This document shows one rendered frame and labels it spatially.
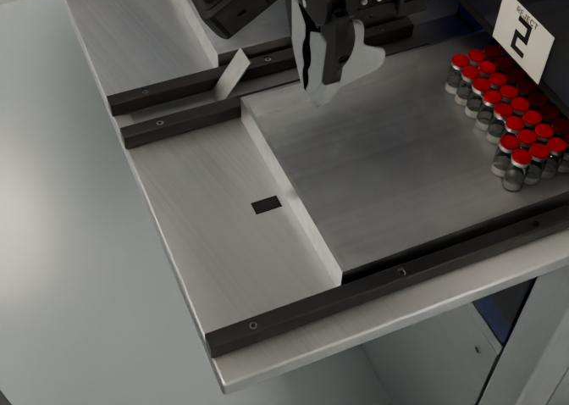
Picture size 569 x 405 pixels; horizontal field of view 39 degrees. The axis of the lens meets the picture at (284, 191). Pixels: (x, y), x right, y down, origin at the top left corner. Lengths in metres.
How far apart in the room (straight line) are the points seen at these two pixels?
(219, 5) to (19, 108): 1.81
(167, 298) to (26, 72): 0.90
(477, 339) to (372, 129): 0.38
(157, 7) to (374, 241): 0.47
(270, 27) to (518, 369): 0.55
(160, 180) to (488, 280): 0.36
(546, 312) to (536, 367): 0.10
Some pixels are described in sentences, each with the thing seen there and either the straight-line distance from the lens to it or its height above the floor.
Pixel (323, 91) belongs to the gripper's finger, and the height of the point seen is 1.12.
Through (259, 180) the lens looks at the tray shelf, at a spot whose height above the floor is 0.88.
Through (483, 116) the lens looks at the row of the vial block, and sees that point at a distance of 0.94.
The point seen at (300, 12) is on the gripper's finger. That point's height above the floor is 1.17.
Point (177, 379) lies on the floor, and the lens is 1.73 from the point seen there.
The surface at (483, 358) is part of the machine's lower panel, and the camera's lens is 1.17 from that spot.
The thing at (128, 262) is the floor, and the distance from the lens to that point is 1.90.
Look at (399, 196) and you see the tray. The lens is 0.86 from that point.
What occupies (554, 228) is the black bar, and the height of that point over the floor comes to 0.89.
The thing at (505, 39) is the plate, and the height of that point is 1.00.
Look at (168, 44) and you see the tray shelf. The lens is 1.04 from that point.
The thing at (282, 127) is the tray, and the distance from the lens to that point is 0.92.
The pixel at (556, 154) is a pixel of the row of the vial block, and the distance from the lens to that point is 0.89.
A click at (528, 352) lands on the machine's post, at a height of 0.65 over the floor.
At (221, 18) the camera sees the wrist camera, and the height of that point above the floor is 1.21.
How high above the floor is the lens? 1.53
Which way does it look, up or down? 50 degrees down
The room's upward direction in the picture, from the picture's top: 2 degrees clockwise
